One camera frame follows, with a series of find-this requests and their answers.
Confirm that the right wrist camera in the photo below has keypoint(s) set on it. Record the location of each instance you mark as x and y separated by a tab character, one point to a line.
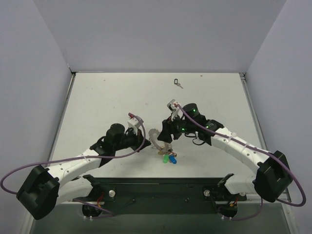
173	106

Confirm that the green key tag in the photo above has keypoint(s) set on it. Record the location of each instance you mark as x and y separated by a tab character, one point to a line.
165	158

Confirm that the key with black tag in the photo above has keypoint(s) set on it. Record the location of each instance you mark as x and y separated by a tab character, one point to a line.
177	83

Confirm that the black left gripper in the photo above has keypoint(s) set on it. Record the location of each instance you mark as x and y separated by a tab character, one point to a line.
140	140

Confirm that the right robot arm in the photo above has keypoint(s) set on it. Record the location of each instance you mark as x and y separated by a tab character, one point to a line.
270	170

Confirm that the blue key tag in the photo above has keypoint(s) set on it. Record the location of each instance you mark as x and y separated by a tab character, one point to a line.
172	159

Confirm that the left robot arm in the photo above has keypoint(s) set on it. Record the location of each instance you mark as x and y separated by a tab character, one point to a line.
47	187

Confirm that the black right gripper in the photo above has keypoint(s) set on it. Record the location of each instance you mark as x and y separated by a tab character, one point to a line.
167	129

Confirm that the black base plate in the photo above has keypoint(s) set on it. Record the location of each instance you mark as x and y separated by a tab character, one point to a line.
155	196

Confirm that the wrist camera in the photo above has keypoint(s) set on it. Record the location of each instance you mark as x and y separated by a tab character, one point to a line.
173	106
134	122

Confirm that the aluminium frame rail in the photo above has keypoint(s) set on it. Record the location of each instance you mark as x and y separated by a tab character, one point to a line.
287	202

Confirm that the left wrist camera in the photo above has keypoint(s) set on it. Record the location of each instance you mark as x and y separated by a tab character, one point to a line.
134	122

